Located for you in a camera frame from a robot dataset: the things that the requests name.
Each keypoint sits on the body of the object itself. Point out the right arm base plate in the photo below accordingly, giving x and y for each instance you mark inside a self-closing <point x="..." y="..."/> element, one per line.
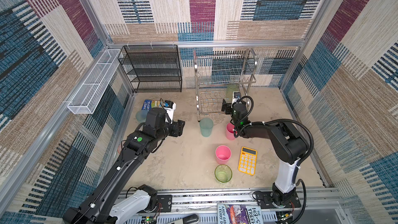
<point x="275" y="199"/>

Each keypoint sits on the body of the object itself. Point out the white wire wall basket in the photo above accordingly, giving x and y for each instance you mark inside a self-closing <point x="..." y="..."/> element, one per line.
<point x="89" y="94"/>

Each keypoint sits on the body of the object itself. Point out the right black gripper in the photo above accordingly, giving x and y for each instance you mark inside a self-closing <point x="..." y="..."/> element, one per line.
<point x="226" y="105"/>

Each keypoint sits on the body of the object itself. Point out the blue picture book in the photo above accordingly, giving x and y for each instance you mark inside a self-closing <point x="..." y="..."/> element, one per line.
<point x="149" y="104"/>

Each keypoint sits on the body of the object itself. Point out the pink cup centre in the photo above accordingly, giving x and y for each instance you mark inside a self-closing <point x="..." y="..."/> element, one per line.
<point x="223" y="154"/>

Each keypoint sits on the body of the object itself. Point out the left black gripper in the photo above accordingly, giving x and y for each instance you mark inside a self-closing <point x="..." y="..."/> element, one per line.
<point x="177" y="128"/>

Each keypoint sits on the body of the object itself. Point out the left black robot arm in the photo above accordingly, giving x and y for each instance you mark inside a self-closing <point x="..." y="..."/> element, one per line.
<point x="101" y="207"/>

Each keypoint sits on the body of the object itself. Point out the green translucent cup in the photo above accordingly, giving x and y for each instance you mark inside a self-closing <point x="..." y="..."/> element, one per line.
<point x="223" y="173"/>
<point x="231" y="88"/>

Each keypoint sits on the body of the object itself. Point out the silver wire dish rack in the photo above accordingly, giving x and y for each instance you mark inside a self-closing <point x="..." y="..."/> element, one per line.
<point x="214" y="74"/>

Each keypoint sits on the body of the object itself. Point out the black mesh shelf rack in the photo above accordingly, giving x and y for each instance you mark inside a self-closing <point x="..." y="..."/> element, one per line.
<point x="152" y="68"/>

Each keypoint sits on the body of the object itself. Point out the green translucent cup front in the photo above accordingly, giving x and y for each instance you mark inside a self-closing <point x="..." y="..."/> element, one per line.
<point x="223" y="173"/>

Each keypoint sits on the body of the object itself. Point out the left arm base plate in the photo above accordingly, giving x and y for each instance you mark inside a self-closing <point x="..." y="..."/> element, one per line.
<point x="160" y="203"/>

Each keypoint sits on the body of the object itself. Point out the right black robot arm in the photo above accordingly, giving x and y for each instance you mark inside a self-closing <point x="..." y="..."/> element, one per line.
<point x="292" y="141"/>

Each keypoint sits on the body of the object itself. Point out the teal translucent cup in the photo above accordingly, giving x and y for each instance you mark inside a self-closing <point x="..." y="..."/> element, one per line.
<point x="206" y="126"/>

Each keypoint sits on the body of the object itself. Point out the yellow calculator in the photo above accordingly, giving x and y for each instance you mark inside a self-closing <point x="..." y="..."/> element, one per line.
<point x="247" y="161"/>

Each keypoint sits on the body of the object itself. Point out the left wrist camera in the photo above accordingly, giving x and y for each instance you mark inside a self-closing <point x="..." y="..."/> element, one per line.
<point x="170" y="107"/>

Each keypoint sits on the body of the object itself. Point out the pink cup near rack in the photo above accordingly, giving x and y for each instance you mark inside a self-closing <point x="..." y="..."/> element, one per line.
<point x="230" y="132"/>

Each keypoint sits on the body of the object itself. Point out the purple treehouse book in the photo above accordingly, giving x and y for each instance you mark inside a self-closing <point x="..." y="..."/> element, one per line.
<point x="238" y="214"/>

